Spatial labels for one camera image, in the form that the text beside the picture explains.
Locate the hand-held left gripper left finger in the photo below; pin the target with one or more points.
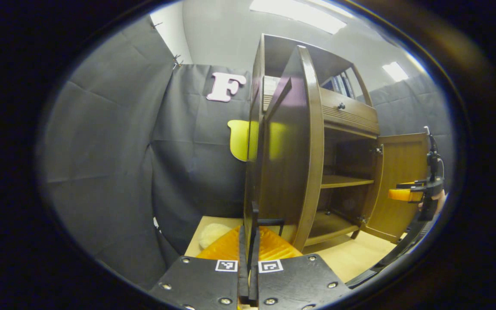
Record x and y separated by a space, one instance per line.
200 284

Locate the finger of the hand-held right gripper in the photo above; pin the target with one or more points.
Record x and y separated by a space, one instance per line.
405 195

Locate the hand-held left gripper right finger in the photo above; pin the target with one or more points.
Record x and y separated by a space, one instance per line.
304 284

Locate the wooden cabinet door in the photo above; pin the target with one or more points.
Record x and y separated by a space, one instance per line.
403 181
291 172

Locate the wooden double-door shoe cabinet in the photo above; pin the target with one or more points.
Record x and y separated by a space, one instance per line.
254 129

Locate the metal door hinge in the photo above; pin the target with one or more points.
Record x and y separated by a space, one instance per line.
377 150
363 219

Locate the wooden cabinet shelf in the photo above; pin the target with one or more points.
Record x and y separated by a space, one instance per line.
345 181

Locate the wooden cabinet drawer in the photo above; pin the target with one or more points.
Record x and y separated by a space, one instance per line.
351 114

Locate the cream round object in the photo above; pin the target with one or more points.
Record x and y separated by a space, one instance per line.
213 234

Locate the small ceiling light panel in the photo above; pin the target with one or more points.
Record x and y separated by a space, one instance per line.
394 71

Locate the dark spine book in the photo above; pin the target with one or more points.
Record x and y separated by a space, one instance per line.
348 84

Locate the white spine book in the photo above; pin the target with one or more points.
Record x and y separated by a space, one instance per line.
342 85

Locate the blue spine book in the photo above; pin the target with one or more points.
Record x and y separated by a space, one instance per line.
332 85

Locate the black backdrop cloth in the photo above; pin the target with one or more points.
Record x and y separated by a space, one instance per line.
101 150

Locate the large ceiling light panel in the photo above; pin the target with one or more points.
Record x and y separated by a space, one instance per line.
297 15

